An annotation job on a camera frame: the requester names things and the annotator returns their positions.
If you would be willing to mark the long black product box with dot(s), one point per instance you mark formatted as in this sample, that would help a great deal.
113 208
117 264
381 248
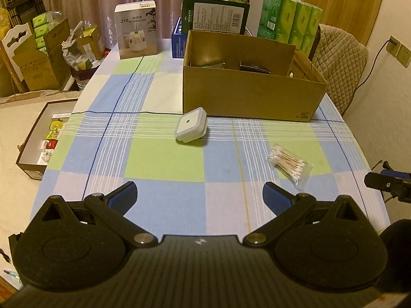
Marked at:
253 67

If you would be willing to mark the clear plastic bag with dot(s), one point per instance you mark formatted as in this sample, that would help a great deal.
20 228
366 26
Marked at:
72 51

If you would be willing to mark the small green tissue pack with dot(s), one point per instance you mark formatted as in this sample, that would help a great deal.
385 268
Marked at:
40 21
40 41
39 31

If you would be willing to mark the bag of cotton swabs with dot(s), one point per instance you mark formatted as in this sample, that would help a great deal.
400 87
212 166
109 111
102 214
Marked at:
289 165

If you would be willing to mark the white carved chair back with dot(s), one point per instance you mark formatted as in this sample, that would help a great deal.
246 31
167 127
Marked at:
12 43

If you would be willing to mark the checked tablecloth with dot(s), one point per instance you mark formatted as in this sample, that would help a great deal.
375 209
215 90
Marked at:
160 163

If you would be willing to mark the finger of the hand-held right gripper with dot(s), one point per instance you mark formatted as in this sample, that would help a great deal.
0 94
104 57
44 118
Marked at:
382 183
396 174

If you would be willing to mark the dark green labelled box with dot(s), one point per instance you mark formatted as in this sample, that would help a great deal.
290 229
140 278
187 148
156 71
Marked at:
212 12

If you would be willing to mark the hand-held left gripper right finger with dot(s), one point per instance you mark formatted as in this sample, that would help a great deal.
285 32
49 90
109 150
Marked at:
275 196

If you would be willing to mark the silver foil bag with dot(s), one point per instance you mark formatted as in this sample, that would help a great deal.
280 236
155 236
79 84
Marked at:
213 65

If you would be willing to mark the large brown carton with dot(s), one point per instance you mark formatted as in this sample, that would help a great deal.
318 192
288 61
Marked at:
38 70

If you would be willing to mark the wooden door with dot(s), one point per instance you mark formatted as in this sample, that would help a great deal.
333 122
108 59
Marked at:
346 0

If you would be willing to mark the small carton with yellow label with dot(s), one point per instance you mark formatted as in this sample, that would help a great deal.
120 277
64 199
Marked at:
91 43

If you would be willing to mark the white square night light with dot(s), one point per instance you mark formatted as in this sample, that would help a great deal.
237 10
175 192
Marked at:
189 123

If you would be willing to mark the assorted snack packets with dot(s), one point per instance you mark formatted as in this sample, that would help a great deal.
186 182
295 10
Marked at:
53 131

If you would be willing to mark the brown open shoe box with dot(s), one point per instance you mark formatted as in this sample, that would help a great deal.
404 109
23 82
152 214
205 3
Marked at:
30 166

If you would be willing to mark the blue box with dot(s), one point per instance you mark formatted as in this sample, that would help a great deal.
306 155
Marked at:
178 43

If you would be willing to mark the chair with quilted cover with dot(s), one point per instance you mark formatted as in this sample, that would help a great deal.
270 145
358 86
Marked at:
340 67

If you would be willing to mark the dark red bin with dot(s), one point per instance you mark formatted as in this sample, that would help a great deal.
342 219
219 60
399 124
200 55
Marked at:
83 78

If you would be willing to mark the brown cardboard box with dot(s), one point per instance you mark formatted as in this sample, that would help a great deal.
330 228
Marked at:
244 96

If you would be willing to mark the white humidifier box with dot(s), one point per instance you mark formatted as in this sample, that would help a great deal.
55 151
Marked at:
135 32

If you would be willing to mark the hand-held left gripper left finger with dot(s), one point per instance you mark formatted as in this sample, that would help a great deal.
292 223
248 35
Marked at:
123 195

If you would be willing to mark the stack of green tissue packs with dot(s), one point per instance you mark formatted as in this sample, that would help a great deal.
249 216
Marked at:
289 19

